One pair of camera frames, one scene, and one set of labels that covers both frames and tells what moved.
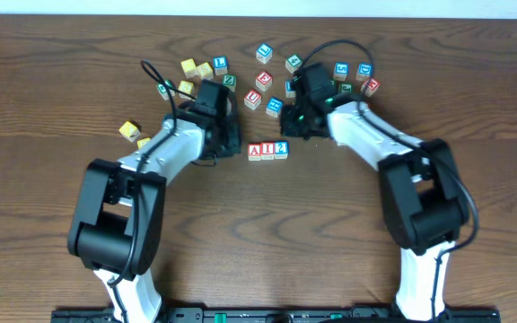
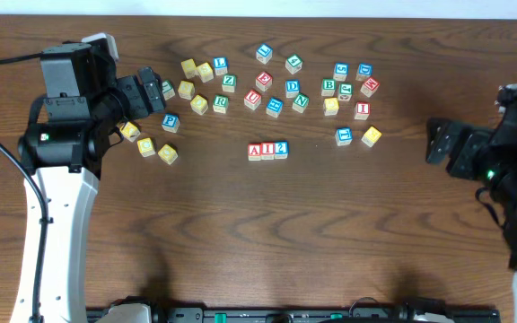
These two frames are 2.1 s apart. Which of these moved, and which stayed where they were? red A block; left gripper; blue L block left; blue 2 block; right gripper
Moved: right gripper; left gripper
Stayed: blue L block left; red A block; blue 2 block
